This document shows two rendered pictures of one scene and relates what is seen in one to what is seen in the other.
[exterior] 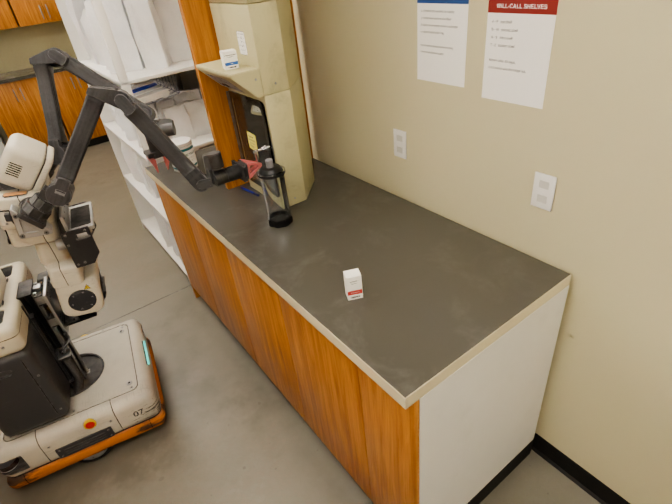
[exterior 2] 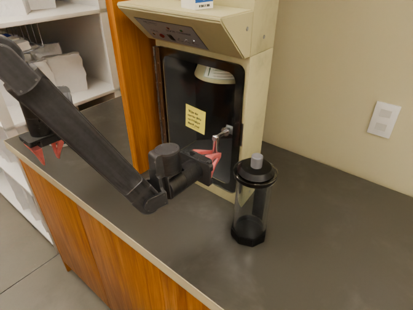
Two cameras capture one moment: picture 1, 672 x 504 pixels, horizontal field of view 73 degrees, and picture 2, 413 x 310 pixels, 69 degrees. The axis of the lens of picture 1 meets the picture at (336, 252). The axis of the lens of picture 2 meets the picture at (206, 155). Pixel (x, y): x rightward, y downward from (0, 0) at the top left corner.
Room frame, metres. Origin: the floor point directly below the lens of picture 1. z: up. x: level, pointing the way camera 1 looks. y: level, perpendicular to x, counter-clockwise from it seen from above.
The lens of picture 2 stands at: (1.10, 0.51, 1.61)
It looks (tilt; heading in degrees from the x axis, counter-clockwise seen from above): 34 degrees down; 342
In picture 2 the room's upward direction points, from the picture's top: straight up
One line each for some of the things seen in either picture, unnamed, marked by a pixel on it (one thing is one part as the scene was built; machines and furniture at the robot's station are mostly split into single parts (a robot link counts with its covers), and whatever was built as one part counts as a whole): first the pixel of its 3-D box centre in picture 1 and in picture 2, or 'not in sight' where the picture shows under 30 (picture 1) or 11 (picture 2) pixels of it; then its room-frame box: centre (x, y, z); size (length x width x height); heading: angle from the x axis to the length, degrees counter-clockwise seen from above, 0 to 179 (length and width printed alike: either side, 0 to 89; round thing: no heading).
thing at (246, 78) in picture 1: (228, 80); (181, 29); (1.83, 0.33, 1.46); 0.32 x 0.12 x 0.10; 33
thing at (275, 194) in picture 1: (275, 195); (252, 202); (1.62, 0.21, 1.06); 0.11 x 0.11 x 0.21
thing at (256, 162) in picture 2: (270, 167); (255, 166); (1.62, 0.21, 1.18); 0.09 x 0.09 x 0.07
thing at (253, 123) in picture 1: (254, 144); (196, 122); (1.86, 0.29, 1.19); 0.30 x 0.01 x 0.40; 33
